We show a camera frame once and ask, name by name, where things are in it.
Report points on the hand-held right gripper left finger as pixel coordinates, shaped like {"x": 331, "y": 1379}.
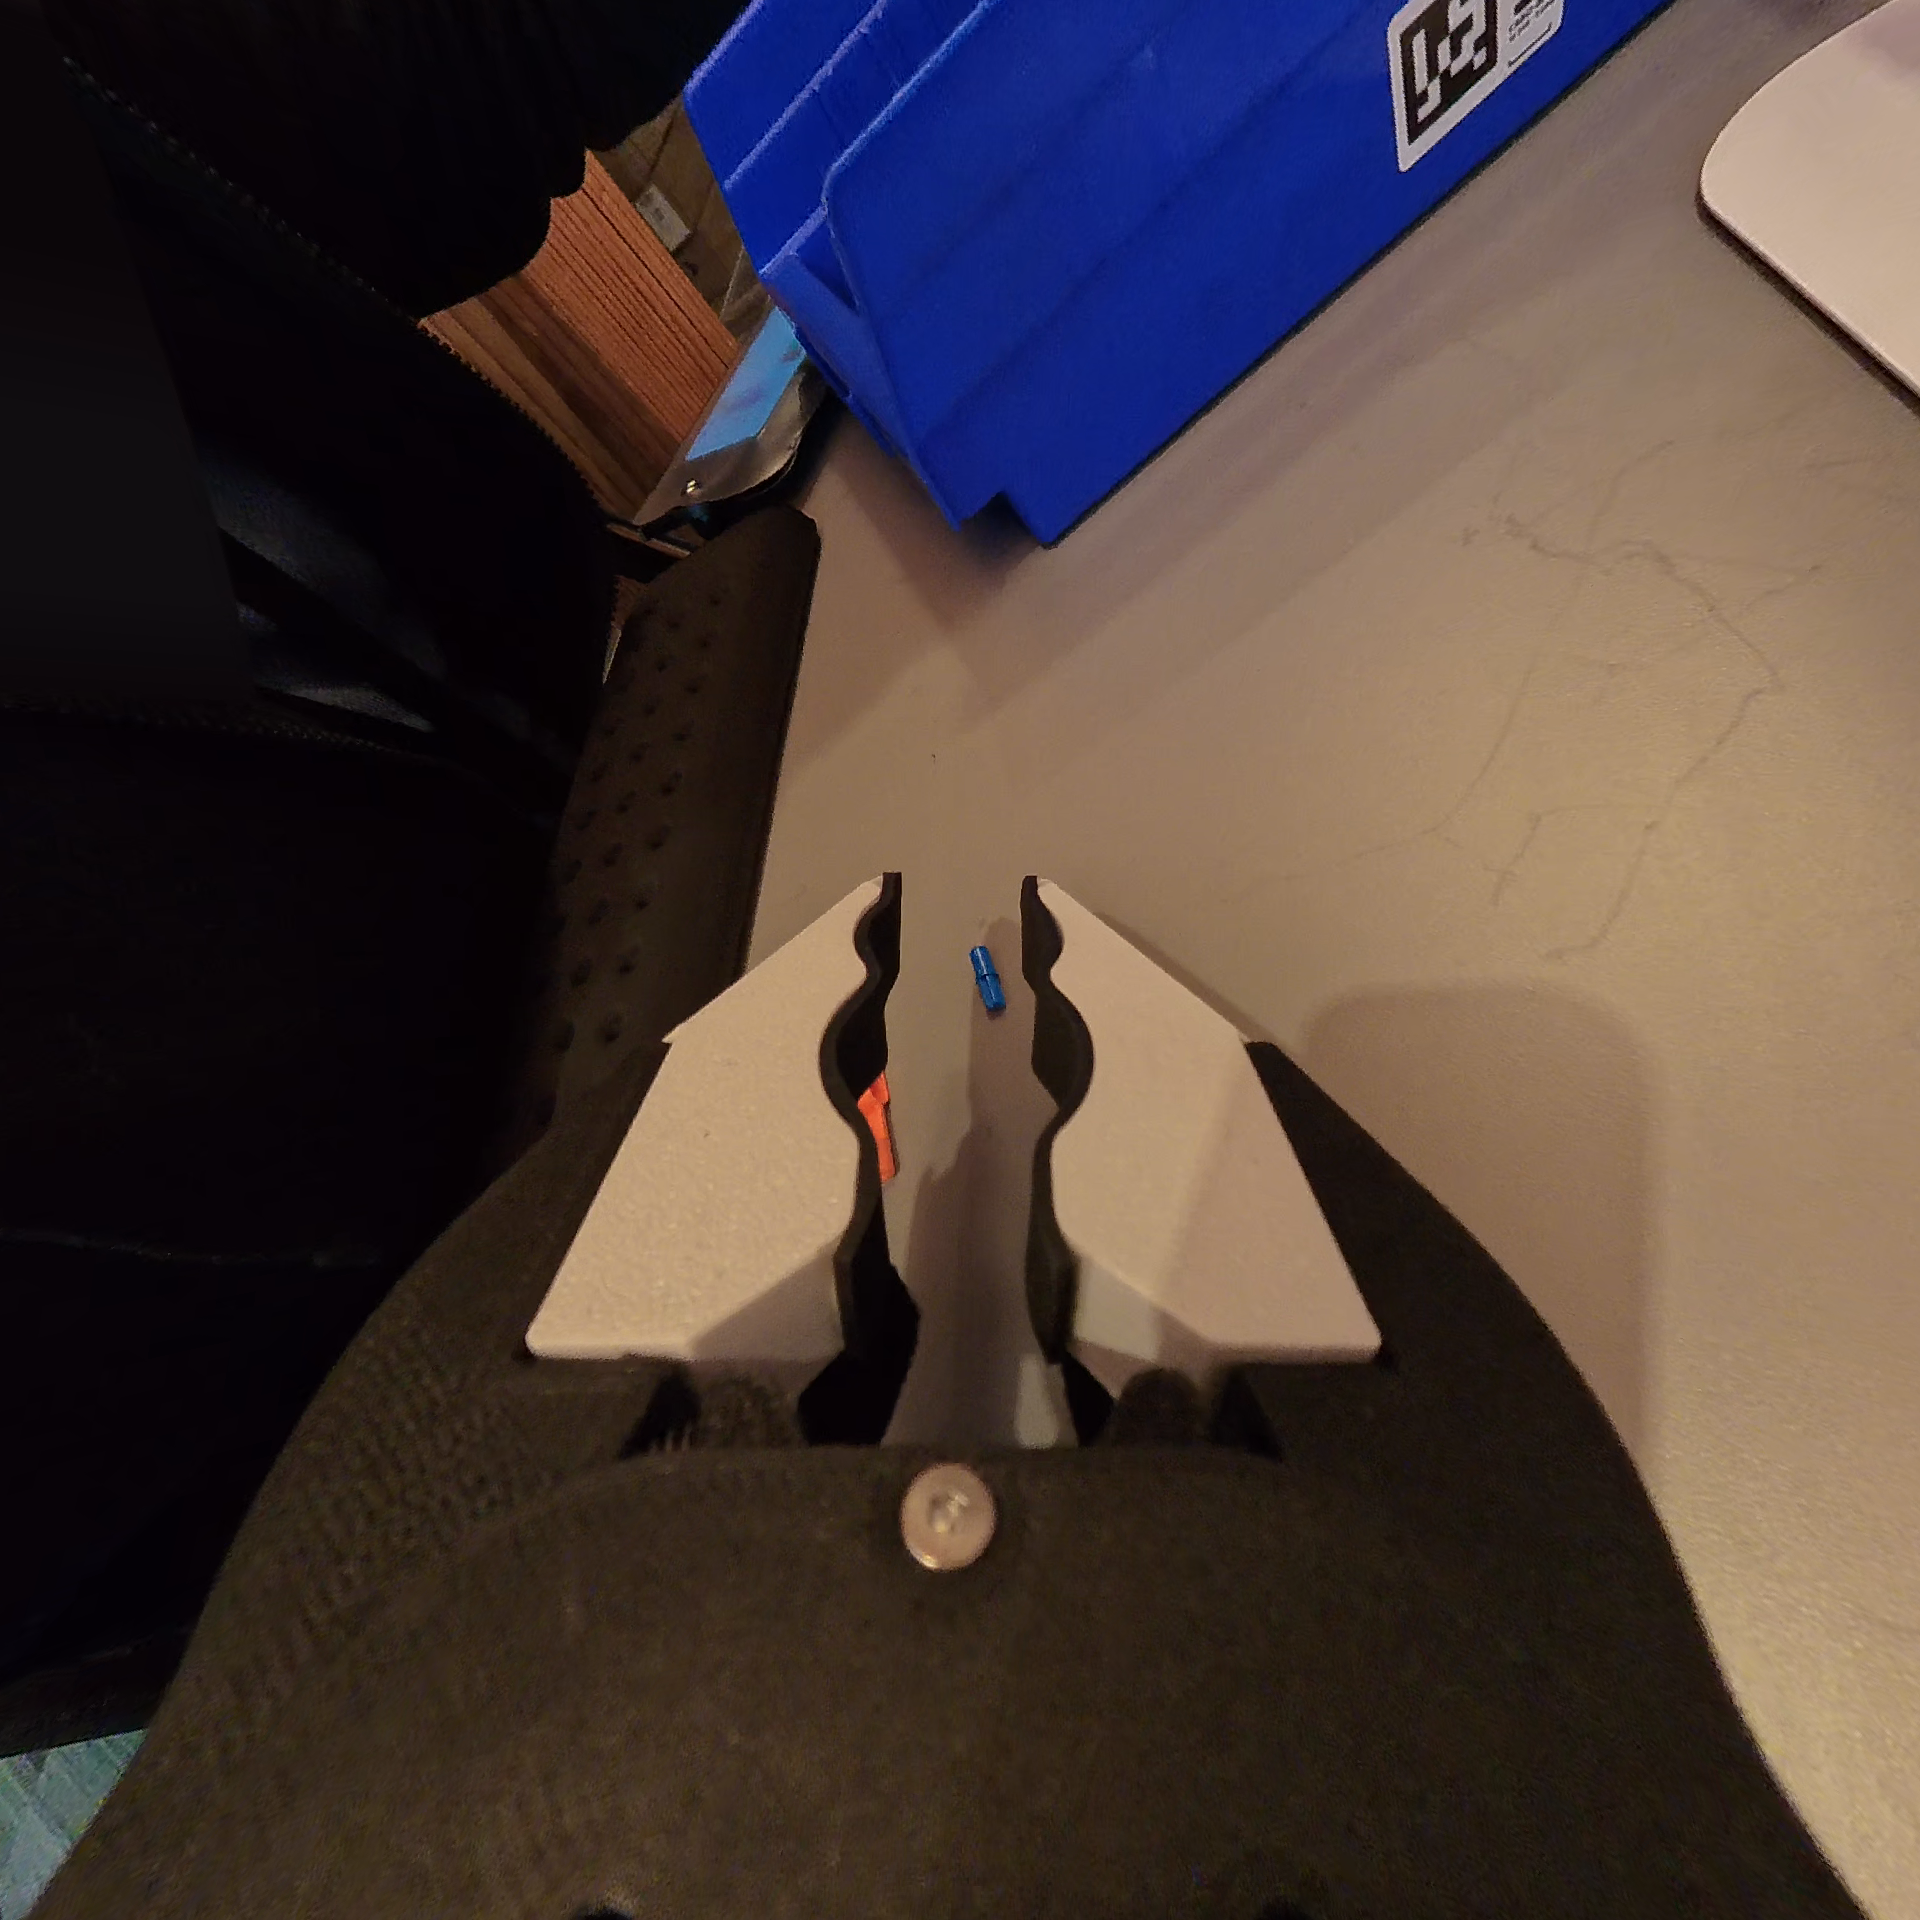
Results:
{"x": 722, "y": 1170}

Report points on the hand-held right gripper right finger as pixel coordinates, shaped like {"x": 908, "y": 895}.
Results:
{"x": 1186, "y": 1185}

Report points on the orange toy building beam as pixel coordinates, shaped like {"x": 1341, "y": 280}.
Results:
{"x": 879, "y": 1128}

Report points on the blue toy connector pin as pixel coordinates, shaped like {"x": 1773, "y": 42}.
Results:
{"x": 986, "y": 979}

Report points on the black perforated foam pad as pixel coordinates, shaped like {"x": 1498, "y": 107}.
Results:
{"x": 675, "y": 840}

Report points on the person's dark clothing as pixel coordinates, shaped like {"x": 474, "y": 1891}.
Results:
{"x": 301, "y": 975}

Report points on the stack of cardboard sheets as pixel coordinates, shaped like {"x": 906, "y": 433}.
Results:
{"x": 599, "y": 329}

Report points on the blue labelled storage bin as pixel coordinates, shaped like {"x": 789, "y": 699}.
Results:
{"x": 1200, "y": 255}

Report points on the instruction book on stand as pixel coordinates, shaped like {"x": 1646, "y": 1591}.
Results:
{"x": 1823, "y": 195}

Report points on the shiny metal bracket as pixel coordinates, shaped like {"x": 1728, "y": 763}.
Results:
{"x": 735, "y": 427}

